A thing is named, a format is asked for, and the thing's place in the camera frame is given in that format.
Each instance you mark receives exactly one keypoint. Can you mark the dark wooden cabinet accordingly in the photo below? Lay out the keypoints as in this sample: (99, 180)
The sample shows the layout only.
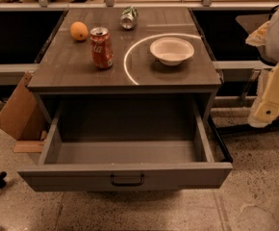
(139, 97)

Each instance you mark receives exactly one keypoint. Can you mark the brown cardboard piece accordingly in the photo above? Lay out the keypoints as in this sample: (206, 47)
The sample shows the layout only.
(22, 119)

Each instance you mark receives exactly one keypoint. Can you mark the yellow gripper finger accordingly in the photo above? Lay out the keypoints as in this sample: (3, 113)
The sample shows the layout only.
(265, 108)
(258, 37)

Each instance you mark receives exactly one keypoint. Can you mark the black drawer handle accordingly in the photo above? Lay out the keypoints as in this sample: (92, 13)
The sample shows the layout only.
(127, 181)

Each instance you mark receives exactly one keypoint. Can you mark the red coke can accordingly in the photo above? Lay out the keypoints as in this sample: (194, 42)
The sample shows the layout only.
(101, 47)

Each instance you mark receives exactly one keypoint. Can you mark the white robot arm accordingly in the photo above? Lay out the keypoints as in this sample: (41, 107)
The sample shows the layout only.
(272, 38)

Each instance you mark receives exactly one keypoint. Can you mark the green soda can lying down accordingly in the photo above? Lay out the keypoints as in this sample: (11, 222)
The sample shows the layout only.
(128, 18)

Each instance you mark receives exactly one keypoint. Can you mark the orange fruit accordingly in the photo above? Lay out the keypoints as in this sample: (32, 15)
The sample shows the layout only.
(79, 31)

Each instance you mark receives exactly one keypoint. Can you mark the white paper bowl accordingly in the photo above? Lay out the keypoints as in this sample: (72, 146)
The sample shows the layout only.
(171, 51)

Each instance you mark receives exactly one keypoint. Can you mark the open grey top drawer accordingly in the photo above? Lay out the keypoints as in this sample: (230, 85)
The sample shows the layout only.
(164, 140)

